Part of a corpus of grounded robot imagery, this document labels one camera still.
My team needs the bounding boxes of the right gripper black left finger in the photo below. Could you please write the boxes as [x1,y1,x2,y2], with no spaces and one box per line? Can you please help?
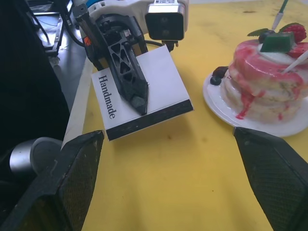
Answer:
[0,130,105,231]

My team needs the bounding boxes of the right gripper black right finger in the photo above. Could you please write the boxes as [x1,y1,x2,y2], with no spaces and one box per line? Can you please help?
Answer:
[232,127,308,231]

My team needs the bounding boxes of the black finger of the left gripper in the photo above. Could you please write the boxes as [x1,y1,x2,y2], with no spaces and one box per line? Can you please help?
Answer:
[107,39,150,116]

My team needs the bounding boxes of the white Handmade matchbox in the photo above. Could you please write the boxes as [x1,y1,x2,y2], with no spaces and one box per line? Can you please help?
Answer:
[90,45,194,142]

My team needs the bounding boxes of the thin green candle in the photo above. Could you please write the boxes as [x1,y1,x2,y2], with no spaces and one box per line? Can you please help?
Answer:
[271,0,290,31]

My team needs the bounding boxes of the pink white toy cake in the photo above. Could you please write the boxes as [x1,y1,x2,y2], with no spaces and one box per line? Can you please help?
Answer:
[220,23,308,124]

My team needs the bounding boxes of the silver robot body cylinder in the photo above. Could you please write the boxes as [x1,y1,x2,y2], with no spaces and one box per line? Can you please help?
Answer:
[9,137,64,180]

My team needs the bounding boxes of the white round plate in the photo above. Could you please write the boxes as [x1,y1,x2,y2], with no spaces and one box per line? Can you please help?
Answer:
[202,72,308,138]

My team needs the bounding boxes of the yellow table mat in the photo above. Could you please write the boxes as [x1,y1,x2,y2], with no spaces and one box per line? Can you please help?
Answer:
[62,0,308,231]

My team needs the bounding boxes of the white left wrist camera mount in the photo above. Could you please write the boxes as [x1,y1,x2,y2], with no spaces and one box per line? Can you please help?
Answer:
[88,0,190,40]

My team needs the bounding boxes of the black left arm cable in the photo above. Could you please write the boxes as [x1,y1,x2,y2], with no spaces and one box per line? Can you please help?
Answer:
[60,9,86,48]

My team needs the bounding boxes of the black metal frame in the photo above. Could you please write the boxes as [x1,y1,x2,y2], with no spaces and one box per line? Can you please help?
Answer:
[26,0,73,58]

